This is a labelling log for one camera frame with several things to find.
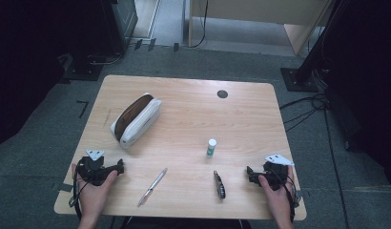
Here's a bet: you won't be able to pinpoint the black floor cables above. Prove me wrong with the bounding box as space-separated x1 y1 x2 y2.
278 93 329 134

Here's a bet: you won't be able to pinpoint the black hanging cable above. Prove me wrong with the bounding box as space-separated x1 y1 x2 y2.
188 0 209 49

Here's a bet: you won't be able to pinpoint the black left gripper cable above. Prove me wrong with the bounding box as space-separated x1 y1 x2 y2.
68 166 91 221

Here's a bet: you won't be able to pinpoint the light wooden desk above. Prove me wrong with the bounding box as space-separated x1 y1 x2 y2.
187 0 333 57

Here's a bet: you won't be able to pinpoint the long thin black floor cable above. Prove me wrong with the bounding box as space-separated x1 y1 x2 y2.
322 108 351 229

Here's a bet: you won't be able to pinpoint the black metal stand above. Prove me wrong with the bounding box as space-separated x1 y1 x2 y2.
280 0 344 94

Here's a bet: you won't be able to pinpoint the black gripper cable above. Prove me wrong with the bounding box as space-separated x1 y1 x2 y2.
68 166 91 221
272 167 303 223

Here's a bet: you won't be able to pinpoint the person's right hand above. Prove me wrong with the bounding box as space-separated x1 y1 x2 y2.
257 165 297 221

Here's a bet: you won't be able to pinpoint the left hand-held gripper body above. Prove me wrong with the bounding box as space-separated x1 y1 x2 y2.
76 148 106 187

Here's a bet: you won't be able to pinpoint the black cabinet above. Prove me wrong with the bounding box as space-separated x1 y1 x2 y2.
100 0 139 55

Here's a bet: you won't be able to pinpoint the dark curtain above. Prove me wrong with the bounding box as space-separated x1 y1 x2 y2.
323 0 391 198
0 0 104 149

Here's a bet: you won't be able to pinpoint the silver pen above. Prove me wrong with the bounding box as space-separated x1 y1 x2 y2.
136 167 169 208

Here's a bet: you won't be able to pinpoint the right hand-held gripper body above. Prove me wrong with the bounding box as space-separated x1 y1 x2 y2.
261 154 296 192

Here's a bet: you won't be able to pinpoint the white and green glue stick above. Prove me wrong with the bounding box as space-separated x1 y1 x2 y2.
205 137 217 158

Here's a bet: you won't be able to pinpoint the white and brown pencil case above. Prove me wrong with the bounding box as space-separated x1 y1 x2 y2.
110 92 163 150

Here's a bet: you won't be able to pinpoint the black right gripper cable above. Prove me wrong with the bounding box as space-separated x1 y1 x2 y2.
272 167 303 223

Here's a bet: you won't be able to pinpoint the dark folding utility knife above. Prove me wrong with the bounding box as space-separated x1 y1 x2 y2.
213 170 227 200

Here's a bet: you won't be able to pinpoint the black tape strip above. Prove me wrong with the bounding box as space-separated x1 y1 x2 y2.
51 182 74 193

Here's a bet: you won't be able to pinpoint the black stand base plate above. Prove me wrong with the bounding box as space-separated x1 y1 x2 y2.
63 52 105 82

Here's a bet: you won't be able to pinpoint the person's left hand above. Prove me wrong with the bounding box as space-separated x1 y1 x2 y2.
71 162 119 219

